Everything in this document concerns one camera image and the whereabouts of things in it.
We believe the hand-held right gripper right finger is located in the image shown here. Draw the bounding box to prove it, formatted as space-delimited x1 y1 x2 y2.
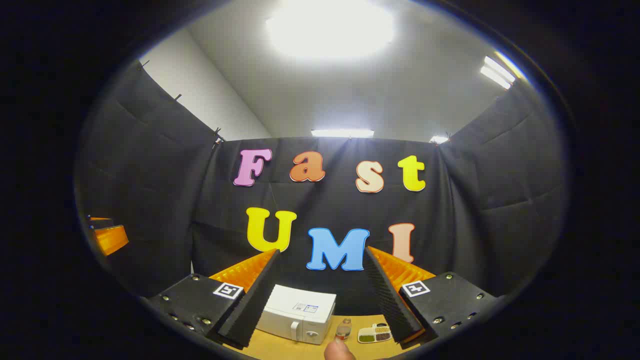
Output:
362 246 506 346

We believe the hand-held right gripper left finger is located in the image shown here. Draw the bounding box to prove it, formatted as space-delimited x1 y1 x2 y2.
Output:
142 248 281 349

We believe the white microwave oven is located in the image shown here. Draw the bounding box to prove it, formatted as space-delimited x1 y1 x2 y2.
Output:
255 284 337 346

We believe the white divided plate with grains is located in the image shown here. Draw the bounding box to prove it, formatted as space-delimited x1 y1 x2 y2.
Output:
357 323 393 345

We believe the black backdrop cloth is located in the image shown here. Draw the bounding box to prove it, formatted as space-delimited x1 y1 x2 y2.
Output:
75 60 568 316

